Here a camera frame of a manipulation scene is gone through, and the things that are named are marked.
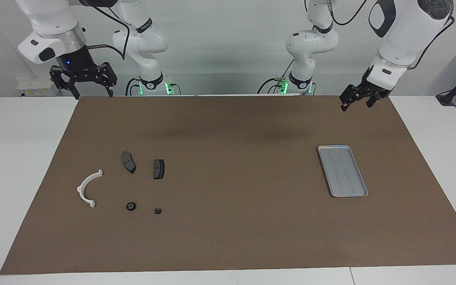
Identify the large black bearing gear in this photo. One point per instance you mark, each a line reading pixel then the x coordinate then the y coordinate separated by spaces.
pixel 128 207

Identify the white box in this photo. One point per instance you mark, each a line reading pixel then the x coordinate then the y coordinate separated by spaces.
pixel 38 87

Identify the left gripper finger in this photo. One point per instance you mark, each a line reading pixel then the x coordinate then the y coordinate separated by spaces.
pixel 376 97
pixel 350 95

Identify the white curved plastic part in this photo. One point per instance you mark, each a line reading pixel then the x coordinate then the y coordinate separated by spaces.
pixel 82 189

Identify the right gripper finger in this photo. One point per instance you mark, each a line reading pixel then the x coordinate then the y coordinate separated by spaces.
pixel 105 75
pixel 63 77

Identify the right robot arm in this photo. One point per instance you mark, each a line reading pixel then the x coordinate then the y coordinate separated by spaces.
pixel 143 43

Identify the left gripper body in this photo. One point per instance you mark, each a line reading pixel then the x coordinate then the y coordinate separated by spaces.
pixel 368 79

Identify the dark grey brake pad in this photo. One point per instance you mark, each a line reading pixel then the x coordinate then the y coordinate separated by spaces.
pixel 158 169
pixel 128 162

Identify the silver metal tray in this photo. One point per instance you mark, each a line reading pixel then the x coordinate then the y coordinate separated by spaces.
pixel 342 171

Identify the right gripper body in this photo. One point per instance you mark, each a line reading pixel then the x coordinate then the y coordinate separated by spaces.
pixel 75 59

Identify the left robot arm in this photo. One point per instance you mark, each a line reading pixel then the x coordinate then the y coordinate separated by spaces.
pixel 402 35

